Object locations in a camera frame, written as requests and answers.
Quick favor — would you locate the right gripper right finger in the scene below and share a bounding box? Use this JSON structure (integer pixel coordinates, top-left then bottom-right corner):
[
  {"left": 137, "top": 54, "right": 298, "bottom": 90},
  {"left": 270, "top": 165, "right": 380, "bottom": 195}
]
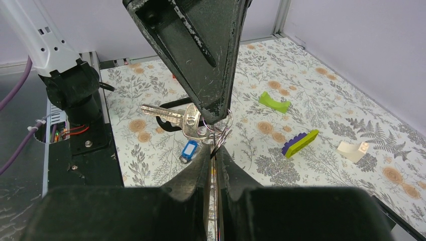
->
[{"left": 216, "top": 147, "right": 393, "bottom": 240}]

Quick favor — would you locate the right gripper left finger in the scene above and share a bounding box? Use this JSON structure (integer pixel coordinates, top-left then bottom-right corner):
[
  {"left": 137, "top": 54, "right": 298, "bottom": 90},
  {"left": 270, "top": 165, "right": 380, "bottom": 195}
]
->
[{"left": 21, "top": 147, "right": 210, "bottom": 240}]

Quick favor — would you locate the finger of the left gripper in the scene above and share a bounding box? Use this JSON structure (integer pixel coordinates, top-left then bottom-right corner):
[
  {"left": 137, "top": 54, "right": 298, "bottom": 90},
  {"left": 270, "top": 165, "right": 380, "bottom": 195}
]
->
[{"left": 123, "top": 0, "right": 251, "bottom": 125}]

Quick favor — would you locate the black key tag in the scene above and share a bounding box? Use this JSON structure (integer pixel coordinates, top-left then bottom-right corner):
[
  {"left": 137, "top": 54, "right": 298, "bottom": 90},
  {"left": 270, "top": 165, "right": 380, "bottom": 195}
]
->
[{"left": 156, "top": 97, "right": 192, "bottom": 132}]

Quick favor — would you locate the large silver keyring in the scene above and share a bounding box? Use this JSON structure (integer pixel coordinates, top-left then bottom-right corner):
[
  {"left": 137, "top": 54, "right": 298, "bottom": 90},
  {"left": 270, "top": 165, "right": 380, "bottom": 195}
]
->
[{"left": 202, "top": 109, "right": 234, "bottom": 158}]

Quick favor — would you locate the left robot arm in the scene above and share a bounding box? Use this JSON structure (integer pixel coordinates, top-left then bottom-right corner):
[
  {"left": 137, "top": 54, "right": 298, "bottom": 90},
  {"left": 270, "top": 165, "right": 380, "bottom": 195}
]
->
[{"left": 1, "top": 1, "right": 251, "bottom": 125}]

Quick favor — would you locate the blue key tag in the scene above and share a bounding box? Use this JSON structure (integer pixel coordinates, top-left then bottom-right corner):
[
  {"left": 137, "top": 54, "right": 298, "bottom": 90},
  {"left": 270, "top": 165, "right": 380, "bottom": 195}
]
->
[{"left": 179, "top": 140, "right": 198, "bottom": 164}]

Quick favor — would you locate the green curved block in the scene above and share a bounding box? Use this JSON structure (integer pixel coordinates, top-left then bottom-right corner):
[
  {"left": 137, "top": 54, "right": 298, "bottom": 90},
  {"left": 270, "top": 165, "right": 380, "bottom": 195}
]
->
[{"left": 259, "top": 91, "right": 291, "bottom": 114}]

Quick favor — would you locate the floral table mat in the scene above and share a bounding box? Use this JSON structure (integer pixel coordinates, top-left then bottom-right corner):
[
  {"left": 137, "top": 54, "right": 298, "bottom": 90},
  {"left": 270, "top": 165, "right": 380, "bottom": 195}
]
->
[{"left": 101, "top": 38, "right": 425, "bottom": 234}]

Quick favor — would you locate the cream toy block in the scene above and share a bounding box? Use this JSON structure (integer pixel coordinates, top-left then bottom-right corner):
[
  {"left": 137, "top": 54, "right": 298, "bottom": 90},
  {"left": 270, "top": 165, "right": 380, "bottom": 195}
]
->
[{"left": 337, "top": 142, "right": 369, "bottom": 163}]

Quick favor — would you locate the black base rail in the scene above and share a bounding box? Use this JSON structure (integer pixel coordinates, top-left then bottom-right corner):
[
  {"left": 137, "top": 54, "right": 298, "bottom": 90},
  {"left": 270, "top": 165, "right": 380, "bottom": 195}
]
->
[{"left": 43, "top": 93, "right": 125, "bottom": 197}]

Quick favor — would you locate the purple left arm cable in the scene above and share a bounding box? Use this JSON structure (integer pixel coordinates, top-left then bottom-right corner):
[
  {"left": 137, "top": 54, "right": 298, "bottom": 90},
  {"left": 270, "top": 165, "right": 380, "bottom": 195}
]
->
[{"left": 0, "top": 56, "right": 46, "bottom": 176}]

